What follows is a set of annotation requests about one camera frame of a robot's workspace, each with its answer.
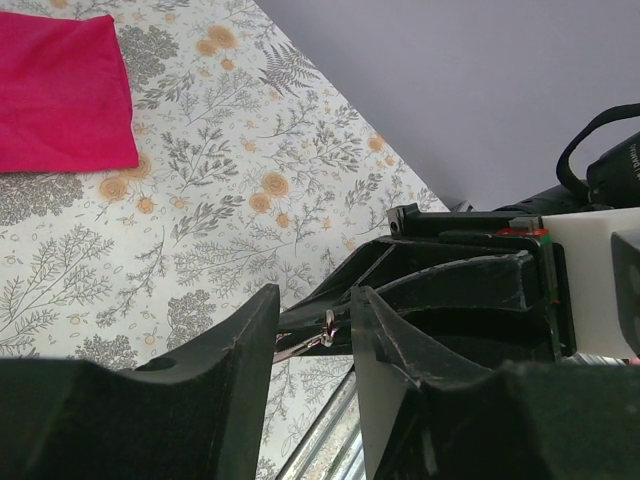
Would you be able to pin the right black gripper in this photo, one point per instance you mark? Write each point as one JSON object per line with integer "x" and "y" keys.
{"x": 469, "y": 279}

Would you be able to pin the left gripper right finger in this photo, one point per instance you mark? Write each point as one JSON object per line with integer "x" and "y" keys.
{"x": 427, "y": 412}

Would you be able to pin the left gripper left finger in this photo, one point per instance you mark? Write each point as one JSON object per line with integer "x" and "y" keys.
{"x": 195, "y": 412}

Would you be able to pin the large metal keyring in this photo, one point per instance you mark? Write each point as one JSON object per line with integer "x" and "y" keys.
{"x": 326, "y": 335}

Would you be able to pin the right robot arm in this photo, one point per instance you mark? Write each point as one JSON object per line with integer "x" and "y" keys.
{"x": 611, "y": 182}

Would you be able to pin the floral table mat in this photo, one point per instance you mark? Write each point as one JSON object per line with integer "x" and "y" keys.
{"x": 253, "y": 169}

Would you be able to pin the magenta cloth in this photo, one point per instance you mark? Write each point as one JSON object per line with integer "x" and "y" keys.
{"x": 66, "y": 104}

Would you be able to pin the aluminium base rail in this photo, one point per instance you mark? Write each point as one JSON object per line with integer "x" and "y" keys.
{"x": 332, "y": 449}

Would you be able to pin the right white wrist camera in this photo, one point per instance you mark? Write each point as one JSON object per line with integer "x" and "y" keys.
{"x": 601, "y": 251}

